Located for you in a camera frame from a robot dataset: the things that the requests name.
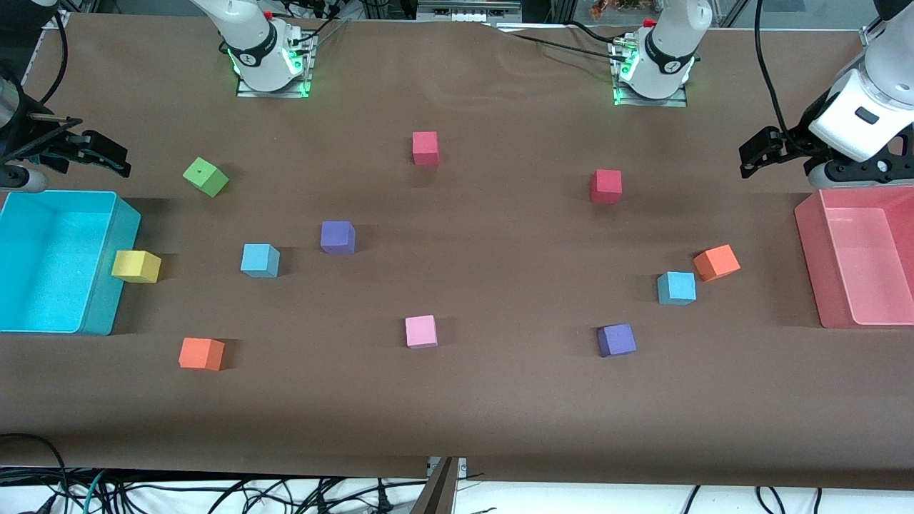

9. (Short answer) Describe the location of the grey electronics box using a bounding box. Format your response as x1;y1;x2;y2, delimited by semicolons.
416;0;523;23

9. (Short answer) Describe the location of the black looped floor cable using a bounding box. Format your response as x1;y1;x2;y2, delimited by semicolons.
0;433;70;514

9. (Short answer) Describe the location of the black table cable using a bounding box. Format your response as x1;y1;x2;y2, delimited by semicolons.
493;29;619;55
296;16;351;45
564;20;629;45

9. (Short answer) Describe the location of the yellow foam cube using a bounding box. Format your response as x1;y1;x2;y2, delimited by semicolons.
111;250;162;284

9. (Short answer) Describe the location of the cyan plastic bin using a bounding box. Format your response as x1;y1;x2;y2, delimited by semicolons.
0;189;142;336

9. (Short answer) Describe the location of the green foam cube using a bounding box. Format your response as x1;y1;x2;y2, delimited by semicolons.
182;157;231;198

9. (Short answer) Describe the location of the grey metal bar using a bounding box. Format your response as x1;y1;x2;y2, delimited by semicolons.
411;457;458;514

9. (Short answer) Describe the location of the light blue foam cube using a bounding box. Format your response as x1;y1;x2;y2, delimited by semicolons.
657;271;698;306
240;243;281;278

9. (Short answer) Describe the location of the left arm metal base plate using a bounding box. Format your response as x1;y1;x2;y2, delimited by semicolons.
611;36;689;109

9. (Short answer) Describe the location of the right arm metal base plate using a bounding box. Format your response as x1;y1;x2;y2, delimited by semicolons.
236;32;315;99

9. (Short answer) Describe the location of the purple foam cube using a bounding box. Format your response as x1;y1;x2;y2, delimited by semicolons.
596;323;638;358
320;220;356;256

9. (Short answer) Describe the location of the teal floor cable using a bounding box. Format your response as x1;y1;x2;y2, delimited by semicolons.
83;470;109;514

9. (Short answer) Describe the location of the orange foam cube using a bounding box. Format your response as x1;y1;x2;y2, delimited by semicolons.
693;243;741;283
178;337;226;372

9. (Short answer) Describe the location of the red foam cube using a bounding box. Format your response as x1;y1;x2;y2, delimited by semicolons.
412;131;440;167
590;169;623;205

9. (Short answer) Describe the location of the pink plastic bin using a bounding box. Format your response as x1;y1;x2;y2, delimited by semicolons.
794;185;914;330

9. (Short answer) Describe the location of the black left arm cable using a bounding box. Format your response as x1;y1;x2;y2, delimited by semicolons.
754;0;792;138

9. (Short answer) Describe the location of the brown table cover mat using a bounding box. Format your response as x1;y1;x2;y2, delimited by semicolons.
0;13;914;493

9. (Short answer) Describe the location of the pink foam cube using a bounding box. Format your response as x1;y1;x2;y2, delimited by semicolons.
405;315;438;350

